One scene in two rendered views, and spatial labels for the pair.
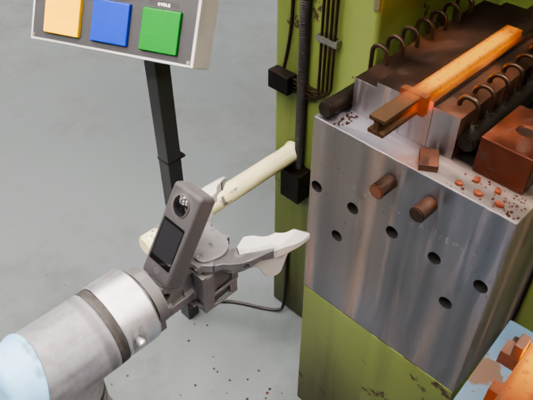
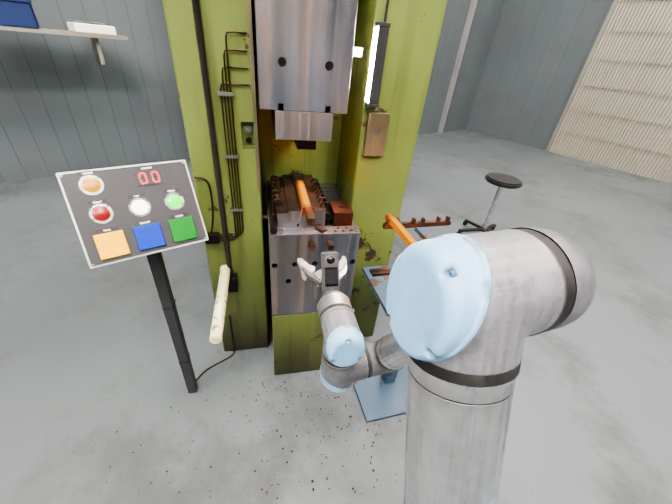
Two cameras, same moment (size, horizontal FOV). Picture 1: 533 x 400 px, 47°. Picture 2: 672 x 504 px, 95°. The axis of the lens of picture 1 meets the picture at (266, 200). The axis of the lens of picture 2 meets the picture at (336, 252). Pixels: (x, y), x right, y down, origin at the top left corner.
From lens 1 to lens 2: 0.69 m
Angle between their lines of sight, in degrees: 47
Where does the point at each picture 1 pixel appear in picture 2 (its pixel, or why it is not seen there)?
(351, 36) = (248, 203)
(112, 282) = (334, 297)
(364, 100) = (283, 221)
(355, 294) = (301, 300)
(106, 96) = not seen: outside the picture
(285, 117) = (215, 255)
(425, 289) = not seen: hidden behind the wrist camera
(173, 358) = (207, 412)
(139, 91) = (14, 319)
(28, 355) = (350, 328)
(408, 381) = not seen: hidden behind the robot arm
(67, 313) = (339, 312)
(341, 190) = (288, 259)
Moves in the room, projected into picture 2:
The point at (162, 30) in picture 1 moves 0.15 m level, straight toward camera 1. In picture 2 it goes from (185, 228) to (222, 240)
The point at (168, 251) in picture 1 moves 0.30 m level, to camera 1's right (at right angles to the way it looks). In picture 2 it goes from (333, 278) to (382, 236)
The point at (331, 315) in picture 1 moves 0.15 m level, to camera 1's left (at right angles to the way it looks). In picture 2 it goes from (289, 319) to (268, 338)
